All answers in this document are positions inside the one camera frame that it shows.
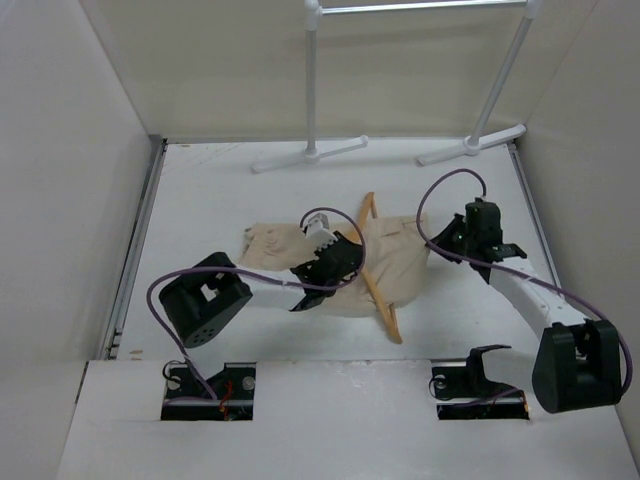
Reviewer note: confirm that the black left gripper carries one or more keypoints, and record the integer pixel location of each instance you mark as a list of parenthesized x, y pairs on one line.
[(357, 247)]

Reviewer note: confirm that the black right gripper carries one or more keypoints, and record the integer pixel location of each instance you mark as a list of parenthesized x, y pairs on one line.
[(442, 239)]

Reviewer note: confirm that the beige trousers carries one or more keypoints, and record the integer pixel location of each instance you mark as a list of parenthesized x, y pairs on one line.
[(394, 254)]

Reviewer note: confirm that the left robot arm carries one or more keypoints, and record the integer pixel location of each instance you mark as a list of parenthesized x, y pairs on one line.
[(201, 301)]

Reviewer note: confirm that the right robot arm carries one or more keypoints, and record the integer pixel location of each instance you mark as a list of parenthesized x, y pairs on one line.
[(577, 365)]

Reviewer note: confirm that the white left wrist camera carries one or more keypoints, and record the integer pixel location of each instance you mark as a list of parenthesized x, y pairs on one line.
[(317, 232)]

